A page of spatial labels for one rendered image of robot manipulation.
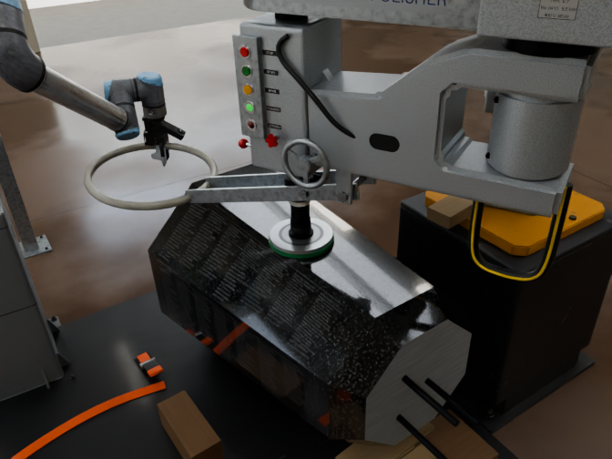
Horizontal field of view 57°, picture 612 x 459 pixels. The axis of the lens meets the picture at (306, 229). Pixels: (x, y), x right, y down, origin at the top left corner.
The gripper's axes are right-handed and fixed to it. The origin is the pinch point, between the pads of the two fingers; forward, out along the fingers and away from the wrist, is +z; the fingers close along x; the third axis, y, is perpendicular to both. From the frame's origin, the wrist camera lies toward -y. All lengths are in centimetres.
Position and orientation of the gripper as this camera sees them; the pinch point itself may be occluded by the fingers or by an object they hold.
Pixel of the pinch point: (167, 160)
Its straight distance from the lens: 244.9
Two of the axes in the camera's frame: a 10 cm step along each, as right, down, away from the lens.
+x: -0.2, 5.7, -8.2
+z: -0.1, 8.2, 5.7
